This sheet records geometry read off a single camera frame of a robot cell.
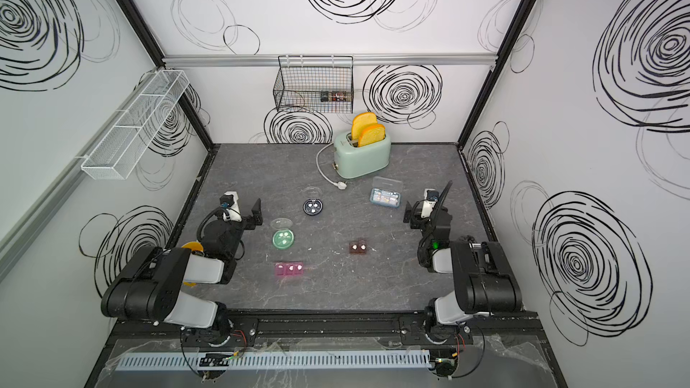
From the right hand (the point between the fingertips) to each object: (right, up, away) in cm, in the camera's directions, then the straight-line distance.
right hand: (424, 203), depth 91 cm
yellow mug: (-73, -11, -12) cm, 74 cm away
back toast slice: (-22, +29, +8) cm, 38 cm away
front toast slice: (-18, +24, +6) cm, 31 cm away
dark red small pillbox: (-23, -15, -2) cm, 27 cm away
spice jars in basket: (-34, +37, 0) cm, 50 cm away
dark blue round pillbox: (-39, -2, +8) cm, 40 cm away
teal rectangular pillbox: (-11, +3, +11) cm, 16 cm away
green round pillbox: (-49, -12, 0) cm, 50 cm away
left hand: (-61, +1, -3) cm, 61 cm away
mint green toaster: (-25, +14, +12) cm, 31 cm away
